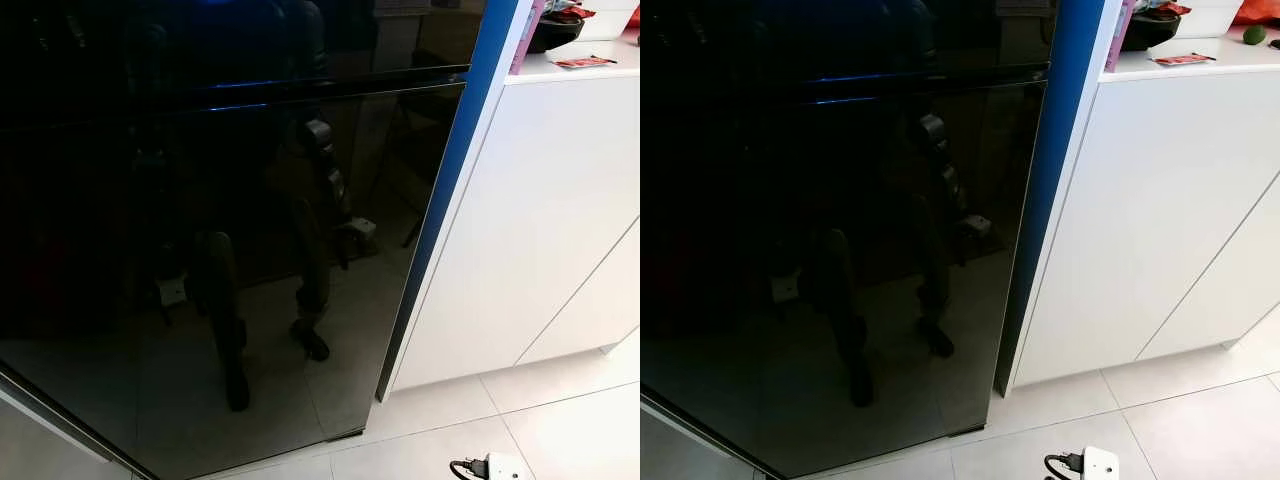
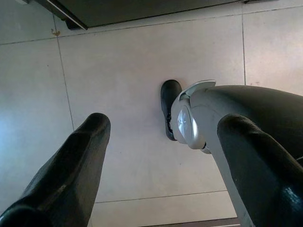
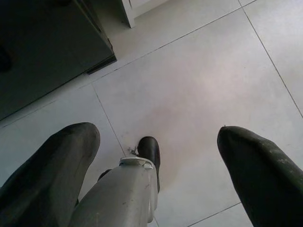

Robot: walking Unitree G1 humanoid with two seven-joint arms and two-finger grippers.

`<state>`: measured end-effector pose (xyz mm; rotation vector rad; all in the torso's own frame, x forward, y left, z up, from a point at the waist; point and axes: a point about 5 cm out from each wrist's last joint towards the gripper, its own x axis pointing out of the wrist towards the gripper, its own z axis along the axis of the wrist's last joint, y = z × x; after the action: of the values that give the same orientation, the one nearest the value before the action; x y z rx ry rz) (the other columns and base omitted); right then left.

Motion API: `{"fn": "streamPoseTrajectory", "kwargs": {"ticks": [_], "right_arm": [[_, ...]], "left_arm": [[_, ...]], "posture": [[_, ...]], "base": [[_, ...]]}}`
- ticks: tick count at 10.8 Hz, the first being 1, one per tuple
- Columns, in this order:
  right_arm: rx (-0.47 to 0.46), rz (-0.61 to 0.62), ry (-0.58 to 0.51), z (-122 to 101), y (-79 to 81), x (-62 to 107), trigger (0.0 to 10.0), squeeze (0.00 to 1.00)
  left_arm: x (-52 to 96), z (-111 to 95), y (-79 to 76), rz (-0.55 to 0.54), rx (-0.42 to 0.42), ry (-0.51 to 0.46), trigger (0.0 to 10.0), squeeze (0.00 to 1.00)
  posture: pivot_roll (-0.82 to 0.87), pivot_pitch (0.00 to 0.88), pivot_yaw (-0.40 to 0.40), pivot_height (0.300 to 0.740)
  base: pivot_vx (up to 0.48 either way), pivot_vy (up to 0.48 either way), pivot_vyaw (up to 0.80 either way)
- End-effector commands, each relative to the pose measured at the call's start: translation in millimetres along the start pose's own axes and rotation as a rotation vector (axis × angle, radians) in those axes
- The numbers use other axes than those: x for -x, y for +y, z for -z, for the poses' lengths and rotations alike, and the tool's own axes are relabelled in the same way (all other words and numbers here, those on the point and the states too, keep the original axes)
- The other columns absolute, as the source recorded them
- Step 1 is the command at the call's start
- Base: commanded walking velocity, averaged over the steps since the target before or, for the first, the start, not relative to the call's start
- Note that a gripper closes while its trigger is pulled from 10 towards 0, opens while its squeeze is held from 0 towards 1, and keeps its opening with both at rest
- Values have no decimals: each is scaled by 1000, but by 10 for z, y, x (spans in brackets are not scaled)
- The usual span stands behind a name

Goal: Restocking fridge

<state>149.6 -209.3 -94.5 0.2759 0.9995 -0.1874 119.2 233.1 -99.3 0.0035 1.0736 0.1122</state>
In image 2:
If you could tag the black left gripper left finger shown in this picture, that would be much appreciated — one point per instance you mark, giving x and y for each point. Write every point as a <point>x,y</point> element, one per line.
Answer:
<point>71,170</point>

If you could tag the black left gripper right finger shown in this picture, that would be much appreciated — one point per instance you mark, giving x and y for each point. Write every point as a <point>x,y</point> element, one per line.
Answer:
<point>260,170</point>

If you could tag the black robot shoe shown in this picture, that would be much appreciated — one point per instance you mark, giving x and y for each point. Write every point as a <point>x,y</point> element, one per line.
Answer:
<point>169,94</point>

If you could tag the silver robot leg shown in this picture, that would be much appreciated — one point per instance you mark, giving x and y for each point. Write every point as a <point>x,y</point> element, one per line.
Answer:
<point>187,123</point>

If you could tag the small orange floor scrap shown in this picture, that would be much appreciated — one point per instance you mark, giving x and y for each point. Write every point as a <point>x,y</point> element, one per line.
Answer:
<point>56,32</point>

